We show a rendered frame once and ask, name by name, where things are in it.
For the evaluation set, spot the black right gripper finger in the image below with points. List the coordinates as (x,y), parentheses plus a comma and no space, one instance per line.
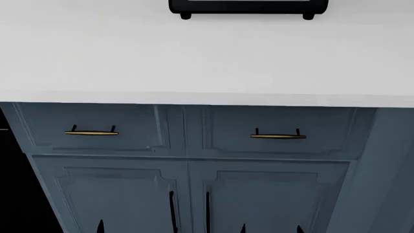
(243,230)
(300,230)

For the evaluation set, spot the blue-grey cabinet drawer front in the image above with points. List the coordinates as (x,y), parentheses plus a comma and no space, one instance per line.
(97,116)
(278,120)

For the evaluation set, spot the black toaster oven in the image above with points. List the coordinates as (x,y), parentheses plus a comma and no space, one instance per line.
(249,10)

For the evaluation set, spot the blue-grey cabinet door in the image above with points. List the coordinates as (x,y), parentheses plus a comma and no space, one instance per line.
(113,194)
(268,196)

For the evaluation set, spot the black kitchen appliance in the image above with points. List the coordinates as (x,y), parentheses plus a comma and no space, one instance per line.
(19,182)

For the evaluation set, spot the blue-grey cabinet side panel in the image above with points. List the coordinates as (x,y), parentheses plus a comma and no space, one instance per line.
(378,170)

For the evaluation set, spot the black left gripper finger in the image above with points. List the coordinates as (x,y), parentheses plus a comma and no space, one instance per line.
(101,228)

